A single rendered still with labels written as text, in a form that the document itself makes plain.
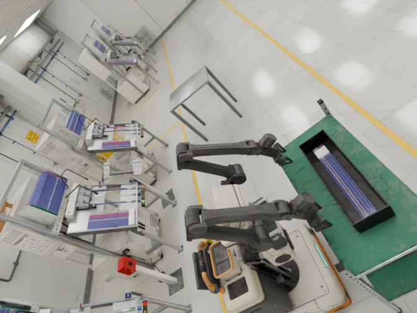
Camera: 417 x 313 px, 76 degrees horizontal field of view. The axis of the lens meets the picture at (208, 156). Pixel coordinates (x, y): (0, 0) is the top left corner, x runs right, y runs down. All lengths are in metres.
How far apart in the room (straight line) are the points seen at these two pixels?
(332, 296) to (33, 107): 5.80
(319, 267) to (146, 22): 9.26
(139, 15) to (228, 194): 9.15
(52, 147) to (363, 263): 3.90
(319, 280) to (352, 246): 0.79
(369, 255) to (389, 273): 0.60
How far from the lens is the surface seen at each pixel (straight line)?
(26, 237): 3.36
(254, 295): 1.81
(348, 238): 1.49
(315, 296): 2.21
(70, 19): 10.48
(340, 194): 1.57
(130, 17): 10.21
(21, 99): 6.31
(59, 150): 4.35
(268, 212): 1.14
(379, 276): 2.05
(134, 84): 7.56
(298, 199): 1.18
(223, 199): 1.37
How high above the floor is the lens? 2.32
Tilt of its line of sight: 36 degrees down
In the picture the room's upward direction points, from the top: 52 degrees counter-clockwise
